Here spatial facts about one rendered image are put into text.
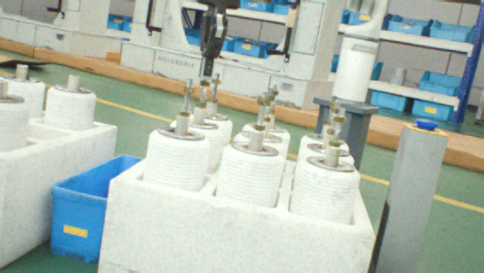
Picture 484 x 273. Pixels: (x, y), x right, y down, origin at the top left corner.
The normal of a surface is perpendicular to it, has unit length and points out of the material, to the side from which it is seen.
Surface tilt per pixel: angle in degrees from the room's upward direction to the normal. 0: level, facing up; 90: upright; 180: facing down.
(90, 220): 92
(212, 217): 90
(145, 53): 90
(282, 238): 90
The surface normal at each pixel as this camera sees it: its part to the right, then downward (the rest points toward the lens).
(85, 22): 0.86, 0.24
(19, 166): 0.97, 0.21
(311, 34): -0.48, 0.07
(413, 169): -0.12, 0.15
